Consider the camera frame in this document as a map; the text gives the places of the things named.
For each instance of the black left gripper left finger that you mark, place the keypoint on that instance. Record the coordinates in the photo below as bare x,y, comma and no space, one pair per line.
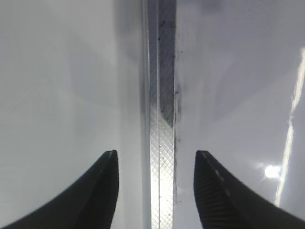
89,203

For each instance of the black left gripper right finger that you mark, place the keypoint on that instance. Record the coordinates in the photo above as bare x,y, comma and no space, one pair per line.
224,202

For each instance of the white whiteboard with grey frame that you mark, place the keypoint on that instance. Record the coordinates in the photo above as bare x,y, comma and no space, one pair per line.
227,77

